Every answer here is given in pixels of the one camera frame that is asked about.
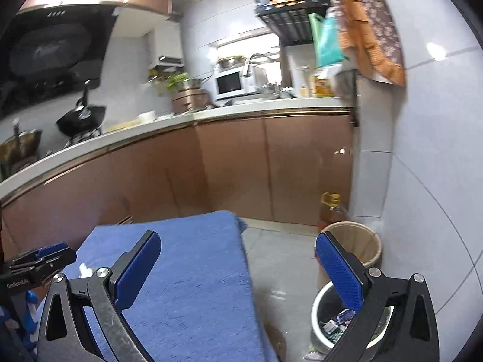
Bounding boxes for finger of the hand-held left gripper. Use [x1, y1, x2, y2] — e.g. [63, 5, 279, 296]
[13, 243, 71, 264]
[8, 252, 78, 280]

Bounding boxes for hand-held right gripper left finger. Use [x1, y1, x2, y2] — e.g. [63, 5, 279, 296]
[37, 230, 162, 362]

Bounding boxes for beige waste basket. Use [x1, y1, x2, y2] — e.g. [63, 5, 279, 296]
[316, 221, 382, 268]

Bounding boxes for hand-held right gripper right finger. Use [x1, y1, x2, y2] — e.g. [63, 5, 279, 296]
[316, 231, 440, 362]

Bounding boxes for orange floral apron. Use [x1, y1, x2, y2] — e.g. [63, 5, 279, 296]
[325, 0, 407, 87]

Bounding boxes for brown kitchen counter cabinet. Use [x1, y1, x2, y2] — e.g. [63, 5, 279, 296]
[0, 97, 360, 259]

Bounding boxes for green leafy vegetables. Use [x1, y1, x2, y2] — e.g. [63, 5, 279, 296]
[166, 72, 190, 92]

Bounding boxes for cooking oil bottle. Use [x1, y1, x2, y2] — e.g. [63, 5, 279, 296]
[319, 192, 350, 234]

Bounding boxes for green plastic bag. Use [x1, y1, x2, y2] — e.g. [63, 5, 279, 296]
[309, 11, 346, 69]

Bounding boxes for chrome kitchen faucet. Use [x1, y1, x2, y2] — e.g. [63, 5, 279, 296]
[241, 53, 282, 97]

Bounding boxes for white water heater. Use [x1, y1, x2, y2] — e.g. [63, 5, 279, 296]
[147, 23, 185, 69]

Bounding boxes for kitchen window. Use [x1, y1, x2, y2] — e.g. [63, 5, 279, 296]
[209, 33, 282, 62]

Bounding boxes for blue patterned cloth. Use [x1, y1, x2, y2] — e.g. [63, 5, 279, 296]
[0, 290, 43, 352]

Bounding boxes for black range hood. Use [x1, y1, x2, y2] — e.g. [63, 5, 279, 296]
[0, 3, 120, 118]

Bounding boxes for brown rice cooker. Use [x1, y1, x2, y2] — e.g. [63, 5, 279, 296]
[171, 87, 209, 114]

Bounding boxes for yellow carton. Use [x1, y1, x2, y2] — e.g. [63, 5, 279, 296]
[312, 73, 335, 98]

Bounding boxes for white microwave oven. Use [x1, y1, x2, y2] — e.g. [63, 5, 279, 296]
[214, 68, 258, 101]

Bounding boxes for black metal rack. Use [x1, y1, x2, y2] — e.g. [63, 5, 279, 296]
[254, 0, 333, 46]

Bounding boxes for blue terry towel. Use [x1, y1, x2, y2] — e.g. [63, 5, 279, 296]
[62, 210, 280, 362]

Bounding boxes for black wok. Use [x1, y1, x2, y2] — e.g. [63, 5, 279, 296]
[56, 79, 107, 138]

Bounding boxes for large metal basin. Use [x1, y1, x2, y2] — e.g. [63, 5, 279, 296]
[217, 56, 246, 71]

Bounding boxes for gas stove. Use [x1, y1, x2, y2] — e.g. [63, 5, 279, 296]
[45, 130, 103, 156]

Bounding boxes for dark plastic bag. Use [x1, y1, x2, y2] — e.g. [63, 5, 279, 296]
[332, 70, 357, 99]

